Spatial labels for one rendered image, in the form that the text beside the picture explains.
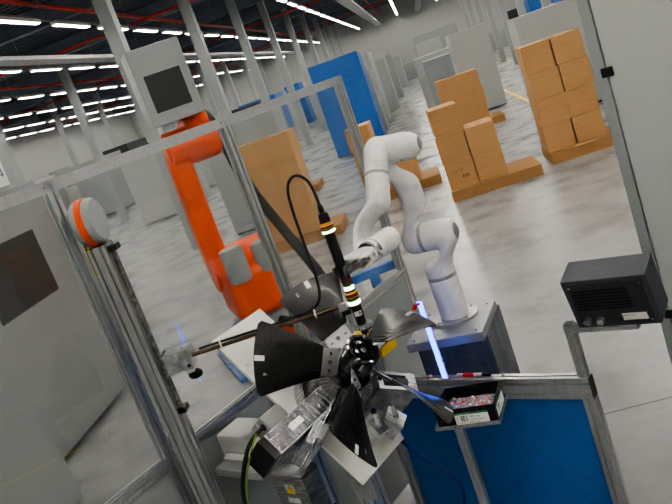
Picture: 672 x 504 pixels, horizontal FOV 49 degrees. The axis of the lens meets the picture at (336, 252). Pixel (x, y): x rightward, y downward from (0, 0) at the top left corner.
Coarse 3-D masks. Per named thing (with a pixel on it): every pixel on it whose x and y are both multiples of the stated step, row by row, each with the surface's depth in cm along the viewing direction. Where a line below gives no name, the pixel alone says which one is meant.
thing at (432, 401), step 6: (402, 384) 232; (408, 390) 230; (414, 390) 234; (420, 396) 231; (426, 396) 235; (432, 396) 245; (426, 402) 229; (432, 402) 232; (438, 402) 237; (444, 402) 243; (432, 408) 227; (438, 408) 230; (444, 408) 234; (450, 408) 238; (438, 414) 226; (444, 414) 229; (450, 414) 232; (444, 420) 225; (450, 420) 228
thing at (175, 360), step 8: (184, 344) 249; (160, 352) 247; (168, 352) 246; (176, 352) 243; (184, 352) 243; (192, 352) 247; (160, 360) 245; (168, 360) 243; (176, 360) 243; (184, 360) 243; (192, 360) 245; (168, 368) 244; (176, 368) 244; (184, 368) 244; (192, 368) 244; (168, 376) 246
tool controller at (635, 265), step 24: (576, 264) 232; (600, 264) 226; (624, 264) 220; (648, 264) 216; (576, 288) 226; (600, 288) 222; (624, 288) 218; (648, 288) 214; (576, 312) 232; (600, 312) 228; (624, 312) 223; (648, 312) 219
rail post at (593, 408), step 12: (588, 408) 246; (600, 408) 247; (600, 420) 245; (600, 432) 247; (600, 444) 249; (600, 456) 251; (612, 456) 250; (612, 468) 250; (612, 480) 253; (612, 492) 253; (624, 492) 254
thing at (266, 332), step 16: (256, 336) 223; (272, 336) 225; (288, 336) 227; (256, 352) 222; (272, 352) 224; (288, 352) 226; (304, 352) 228; (320, 352) 230; (256, 368) 220; (272, 368) 223; (288, 368) 226; (304, 368) 228; (320, 368) 231; (256, 384) 220; (272, 384) 223; (288, 384) 226
